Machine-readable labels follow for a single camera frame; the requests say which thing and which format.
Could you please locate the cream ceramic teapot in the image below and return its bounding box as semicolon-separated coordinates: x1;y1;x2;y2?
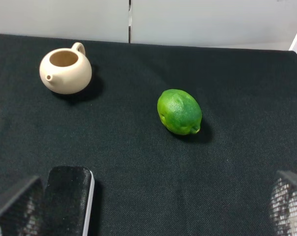
39;42;92;94

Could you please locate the black white board eraser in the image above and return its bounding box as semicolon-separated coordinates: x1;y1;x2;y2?
42;166;95;236

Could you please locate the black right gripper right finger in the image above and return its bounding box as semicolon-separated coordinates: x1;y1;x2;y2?
269;171;297;236

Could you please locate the black tablecloth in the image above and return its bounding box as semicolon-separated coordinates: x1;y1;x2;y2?
0;34;297;236

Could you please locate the green lime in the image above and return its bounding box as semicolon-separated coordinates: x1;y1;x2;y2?
157;89;203;135

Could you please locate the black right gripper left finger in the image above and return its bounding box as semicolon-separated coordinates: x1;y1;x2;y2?
0;176;43;236

